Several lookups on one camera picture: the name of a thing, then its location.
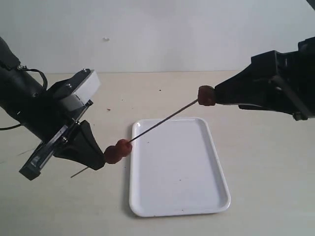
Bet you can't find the thin metal skewer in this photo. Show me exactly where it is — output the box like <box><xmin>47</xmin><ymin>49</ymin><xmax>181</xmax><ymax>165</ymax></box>
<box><xmin>70</xmin><ymin>99</ymin><xmax>198</xmax><ymax>178</ymax></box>

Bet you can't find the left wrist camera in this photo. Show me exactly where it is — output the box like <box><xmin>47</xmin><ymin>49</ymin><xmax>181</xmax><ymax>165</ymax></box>
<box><xmin>48</xmin><ymin>69</ymin><xmax>100</xmax><ymax>112</ymax></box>

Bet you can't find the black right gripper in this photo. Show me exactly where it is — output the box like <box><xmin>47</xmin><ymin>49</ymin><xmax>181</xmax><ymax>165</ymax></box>
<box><xmin>215</xmin><ymin>51</ymin><xmax>315</xmax><ymax>120</ymax></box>

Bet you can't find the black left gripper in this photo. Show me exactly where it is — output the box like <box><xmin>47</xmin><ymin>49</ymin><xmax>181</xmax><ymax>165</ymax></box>
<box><xmin>19</xmin><ymin>81</ymin><xmax>105</xmax><ymax>180</ymax></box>

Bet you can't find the red meatball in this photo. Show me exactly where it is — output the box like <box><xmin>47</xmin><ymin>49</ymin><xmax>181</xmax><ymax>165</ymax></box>
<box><xmin>197</xmin><ymin>85</ymin><xmax>216</xmax><ymax>106</ymax></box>
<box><xmin>115</xmin><ymin>139</ymin><xmax>132</xmax><ymax>157</ymax></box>
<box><xmin>104</xmin><ymin>146</ymin><xmax>123</xmax><ymax>164</ymax></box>

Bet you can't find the white rectangular plastic tray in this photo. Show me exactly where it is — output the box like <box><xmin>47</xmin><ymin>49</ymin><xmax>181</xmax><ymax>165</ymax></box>
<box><xmin>129</xmin><ymin>117</ymin><xmax>231</xmax><ymax>217</ymax></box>

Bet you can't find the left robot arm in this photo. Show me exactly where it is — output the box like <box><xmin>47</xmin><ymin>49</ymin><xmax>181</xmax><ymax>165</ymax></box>
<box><xmin>0</xmin><ymin>40</ymin><xmax>105</xmax><ymax>180</ymax></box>

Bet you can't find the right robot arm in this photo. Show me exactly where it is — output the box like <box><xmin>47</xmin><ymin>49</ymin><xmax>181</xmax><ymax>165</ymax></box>
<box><xmin>215</xmin><ymin>37</ymin><xmax>315</xmax><ymax>121</ymax></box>

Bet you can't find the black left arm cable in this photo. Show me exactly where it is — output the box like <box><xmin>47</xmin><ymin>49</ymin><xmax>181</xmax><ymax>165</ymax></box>
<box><xmin>0</xmin><ymin>66</ymin><xmax>48</xmax><ymax>130</ymax></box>

